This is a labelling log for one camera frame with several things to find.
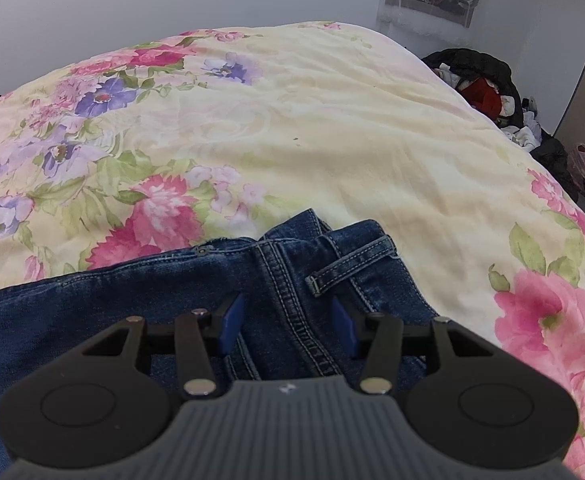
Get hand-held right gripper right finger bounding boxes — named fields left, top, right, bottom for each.
left=330, top=296, right=504, bottom=397

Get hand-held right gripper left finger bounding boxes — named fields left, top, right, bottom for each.
left=80, top=292, right=247, bottom=402

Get blue denim pants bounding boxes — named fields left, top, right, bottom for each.
left=0, top=208, right=441, bottom=463

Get floral yellow bed blanket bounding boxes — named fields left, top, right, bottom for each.
left=0, top=21, right=585, bottom=480

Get white cloth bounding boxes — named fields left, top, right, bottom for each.
left=501, top=125, right=543, bottom=153

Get red cloth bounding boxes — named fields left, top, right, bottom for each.
left=461, top=77, right=505, bottom=119

